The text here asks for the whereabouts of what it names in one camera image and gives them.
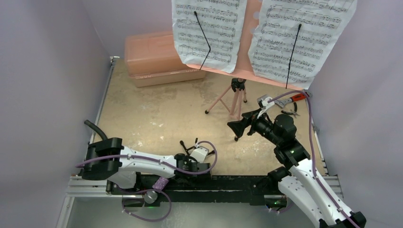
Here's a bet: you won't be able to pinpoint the black microphone tripod stand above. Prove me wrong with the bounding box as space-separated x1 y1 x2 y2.
179 137 216 158

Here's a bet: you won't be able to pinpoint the red handled pliers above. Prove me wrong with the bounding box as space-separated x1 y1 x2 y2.
281 102 299 118

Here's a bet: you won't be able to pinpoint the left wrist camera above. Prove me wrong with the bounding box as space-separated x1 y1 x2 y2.
190 145 210 163

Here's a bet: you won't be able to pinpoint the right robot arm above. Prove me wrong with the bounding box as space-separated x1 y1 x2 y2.
227 110 367 228

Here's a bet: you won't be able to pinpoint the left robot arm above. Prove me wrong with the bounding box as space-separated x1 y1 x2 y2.
75 137 216 194

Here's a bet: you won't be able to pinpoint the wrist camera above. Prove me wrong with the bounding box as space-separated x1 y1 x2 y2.
190 145 210 163
257 95 275 118

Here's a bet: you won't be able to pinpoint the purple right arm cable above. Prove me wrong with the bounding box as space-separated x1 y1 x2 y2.
268 90 361 228

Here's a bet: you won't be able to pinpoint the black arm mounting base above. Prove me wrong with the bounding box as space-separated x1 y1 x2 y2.
106 174 289 209

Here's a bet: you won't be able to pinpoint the silver adjustable wrench red handle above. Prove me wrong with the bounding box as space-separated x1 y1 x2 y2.
274 92 312 109

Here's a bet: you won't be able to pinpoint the purple glitter microphone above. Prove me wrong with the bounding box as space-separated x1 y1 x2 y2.
144 177 169 204

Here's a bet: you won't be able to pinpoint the sheet music page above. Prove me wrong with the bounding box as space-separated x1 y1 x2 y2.
171 0 248 73
248 0 358 89

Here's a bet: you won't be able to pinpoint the pink music stand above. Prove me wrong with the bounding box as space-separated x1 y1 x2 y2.
188 0 286 120

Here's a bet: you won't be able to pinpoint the aluminium table frame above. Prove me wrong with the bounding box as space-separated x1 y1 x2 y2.
56 57 352 228

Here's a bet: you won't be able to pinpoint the pink plastic storage box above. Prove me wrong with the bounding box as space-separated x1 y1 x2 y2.
124 31 206 88

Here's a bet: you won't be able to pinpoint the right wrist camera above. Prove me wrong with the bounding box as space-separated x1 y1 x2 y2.
257 95 275 118

